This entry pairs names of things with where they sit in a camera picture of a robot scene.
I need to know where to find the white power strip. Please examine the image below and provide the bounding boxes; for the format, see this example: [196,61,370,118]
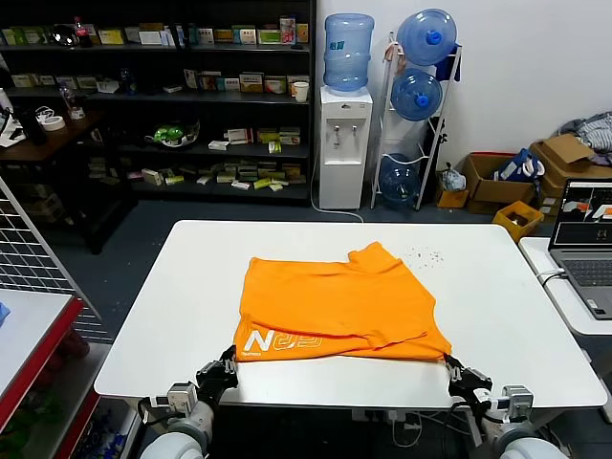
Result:
[351,408,422,425]

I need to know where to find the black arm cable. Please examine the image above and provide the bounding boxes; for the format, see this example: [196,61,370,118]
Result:
[444,404,479,448]
[137,399,173,426]

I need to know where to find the labelled blue water jug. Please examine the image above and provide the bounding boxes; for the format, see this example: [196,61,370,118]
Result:
[324,12,376,94]

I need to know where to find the cola bottle with red label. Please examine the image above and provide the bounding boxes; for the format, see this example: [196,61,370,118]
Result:
[72,16,93,49]

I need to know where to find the shiny metal bowl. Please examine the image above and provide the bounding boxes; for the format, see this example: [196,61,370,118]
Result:
[51,22,78,48]

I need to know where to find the orange t-shirt with white logo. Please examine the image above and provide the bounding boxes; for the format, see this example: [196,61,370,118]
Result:
[233,241,453,363]

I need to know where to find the red-edged white cart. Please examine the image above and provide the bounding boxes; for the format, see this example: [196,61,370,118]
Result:
[0,289,101,459]

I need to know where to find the white laptop cable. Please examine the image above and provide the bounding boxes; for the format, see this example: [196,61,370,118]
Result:
[535,268,567,288]

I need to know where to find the white metal jug rack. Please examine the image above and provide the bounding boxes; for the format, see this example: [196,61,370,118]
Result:
[371,32,464,211]

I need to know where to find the clear bottle with pink label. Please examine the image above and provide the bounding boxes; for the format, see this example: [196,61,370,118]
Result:
[57,80,78,116]

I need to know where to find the open brown cardboard box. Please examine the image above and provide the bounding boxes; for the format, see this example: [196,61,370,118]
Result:
[462,151,537,215]

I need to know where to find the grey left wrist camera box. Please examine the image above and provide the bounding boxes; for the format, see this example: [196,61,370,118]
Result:
[147,381,197,412]

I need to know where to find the brown wooden desk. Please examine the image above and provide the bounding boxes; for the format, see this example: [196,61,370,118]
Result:
[0,108,140,254]

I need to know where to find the blue bag with white handles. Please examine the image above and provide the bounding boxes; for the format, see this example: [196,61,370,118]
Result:
[492,147,547,183]

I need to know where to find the black shelf unit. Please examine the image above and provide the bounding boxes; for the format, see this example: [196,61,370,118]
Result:
[0,0,317,208]

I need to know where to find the white side table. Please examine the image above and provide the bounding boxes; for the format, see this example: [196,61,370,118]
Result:
[518,236,612,336]

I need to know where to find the grey open laptop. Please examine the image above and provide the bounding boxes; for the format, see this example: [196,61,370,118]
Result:
[549,178,612,320]

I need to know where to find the white wire grid panel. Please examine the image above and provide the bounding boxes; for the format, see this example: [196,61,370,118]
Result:
[0,177,102,320]

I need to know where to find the crumpled clear plastic bag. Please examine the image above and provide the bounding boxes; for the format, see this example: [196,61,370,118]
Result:
[439,163,467,193]

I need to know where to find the green and white bag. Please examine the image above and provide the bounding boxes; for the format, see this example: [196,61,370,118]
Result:
[145,119,202,148]

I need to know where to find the dark blue hanging cloth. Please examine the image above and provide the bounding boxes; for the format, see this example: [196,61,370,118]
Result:
[433,43,464,82]

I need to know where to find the cardboard box with raised flap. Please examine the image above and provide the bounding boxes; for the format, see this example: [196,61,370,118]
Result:
[529,133,612,216]

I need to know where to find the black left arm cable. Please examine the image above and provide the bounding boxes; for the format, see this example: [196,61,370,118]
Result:
[137,399,173,426]

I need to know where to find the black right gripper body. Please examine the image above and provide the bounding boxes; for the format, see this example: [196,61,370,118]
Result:
[448,367,493,407]

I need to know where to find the white water dispenser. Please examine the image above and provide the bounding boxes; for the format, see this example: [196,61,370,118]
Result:
[318,86,374,210]

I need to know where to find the black cylinder flask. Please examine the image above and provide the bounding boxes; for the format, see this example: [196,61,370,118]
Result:
[17,107,48,144]

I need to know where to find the yellow plastic bin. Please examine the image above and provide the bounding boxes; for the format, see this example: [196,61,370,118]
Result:
[492,200,546,244]

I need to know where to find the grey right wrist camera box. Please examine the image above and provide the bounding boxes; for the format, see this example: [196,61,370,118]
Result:
[492,384,535,422]

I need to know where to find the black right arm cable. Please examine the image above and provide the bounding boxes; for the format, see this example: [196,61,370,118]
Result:
[444,404,479,448]

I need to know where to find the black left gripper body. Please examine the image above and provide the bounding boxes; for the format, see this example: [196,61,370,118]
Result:
[195,361,239,404]

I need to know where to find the pile of grey clothes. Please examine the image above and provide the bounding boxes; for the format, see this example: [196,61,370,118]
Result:
[555,110,612,166]

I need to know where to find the white dispenser power cable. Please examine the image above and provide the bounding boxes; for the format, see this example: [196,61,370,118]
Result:
[311,157,365,224]

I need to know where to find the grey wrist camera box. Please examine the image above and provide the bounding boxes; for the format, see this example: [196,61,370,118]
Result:
[147,381,197,412]
[492,384,535,422]

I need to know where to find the small yellow cardboard box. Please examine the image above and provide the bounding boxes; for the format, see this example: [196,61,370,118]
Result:
[434,184,470,210]

